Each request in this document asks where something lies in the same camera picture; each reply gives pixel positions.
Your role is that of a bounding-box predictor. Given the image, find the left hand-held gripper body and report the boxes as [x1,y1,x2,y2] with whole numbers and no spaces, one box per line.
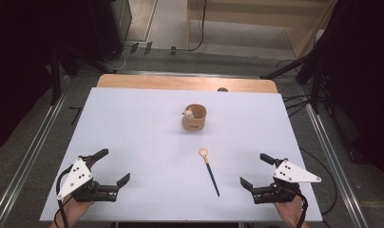
[56,155,120,203]

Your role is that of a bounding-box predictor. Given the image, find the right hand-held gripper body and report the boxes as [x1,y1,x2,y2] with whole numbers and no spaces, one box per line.
[250,157,322,205]

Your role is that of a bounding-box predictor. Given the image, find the wooden spoon with dark handle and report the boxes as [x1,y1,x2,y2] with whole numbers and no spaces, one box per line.
[198,147,221,198]

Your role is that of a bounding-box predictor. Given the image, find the wooden cup with small figure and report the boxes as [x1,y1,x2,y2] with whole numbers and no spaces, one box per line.
[181,104,208,132]

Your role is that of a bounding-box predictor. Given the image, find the person's left hand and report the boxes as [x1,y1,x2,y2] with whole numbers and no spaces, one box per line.
[60,194,95,225]

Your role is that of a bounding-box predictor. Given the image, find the person's right hand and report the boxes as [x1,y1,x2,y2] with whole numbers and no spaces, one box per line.
[273,195,304,223]

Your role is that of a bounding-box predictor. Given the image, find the white table cover sheet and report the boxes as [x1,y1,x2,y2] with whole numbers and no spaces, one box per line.
[39,86,324,223]

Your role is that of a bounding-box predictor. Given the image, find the black floor tape mark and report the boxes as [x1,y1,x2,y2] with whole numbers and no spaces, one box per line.
[67,105,84,126]

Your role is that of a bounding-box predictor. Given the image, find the black metal stand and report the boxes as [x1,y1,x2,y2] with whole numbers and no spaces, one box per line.
[48,44,118,107]
[259,51,328,116]

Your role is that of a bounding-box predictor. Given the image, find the wooden table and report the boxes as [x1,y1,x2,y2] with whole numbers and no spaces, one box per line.
[96,73,279,95]

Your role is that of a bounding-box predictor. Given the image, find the dark curtain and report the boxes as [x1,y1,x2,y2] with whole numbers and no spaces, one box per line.
[317,0,384,186]
[0,0,96,155]

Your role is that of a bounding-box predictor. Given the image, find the black cabinet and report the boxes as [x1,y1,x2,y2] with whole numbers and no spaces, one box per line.
[85,0,133,62]

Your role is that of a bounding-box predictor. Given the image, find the light wooden furniture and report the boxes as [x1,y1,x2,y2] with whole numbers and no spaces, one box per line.
[185,0,338,60]

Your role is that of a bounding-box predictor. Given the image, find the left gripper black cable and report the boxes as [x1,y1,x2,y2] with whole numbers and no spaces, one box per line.
[54,164,74,228]

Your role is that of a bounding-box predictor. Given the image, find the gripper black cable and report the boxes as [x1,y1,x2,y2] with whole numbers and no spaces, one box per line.
[54,164,74,228]
[284,184,310,228]

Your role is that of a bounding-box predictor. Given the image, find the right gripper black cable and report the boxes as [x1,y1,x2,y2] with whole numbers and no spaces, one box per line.
[284,184,310,228]

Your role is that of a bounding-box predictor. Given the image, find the black floor cable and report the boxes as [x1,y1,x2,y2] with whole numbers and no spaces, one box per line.
[298,146,339,217]

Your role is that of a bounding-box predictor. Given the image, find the aluminium floor rail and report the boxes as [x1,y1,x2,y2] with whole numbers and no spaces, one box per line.
[298,86,369,228]
[0,90,68,228]

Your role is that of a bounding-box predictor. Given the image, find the black cable bundle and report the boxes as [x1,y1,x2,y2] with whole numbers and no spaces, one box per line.
[280,93,312,119]

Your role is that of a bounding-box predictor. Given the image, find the white floor cable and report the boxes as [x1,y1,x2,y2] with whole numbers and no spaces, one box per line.
[107,45,131,72]

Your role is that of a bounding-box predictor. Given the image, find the black hanging cable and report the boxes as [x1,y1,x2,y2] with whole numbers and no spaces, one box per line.
[185,0,209,52]

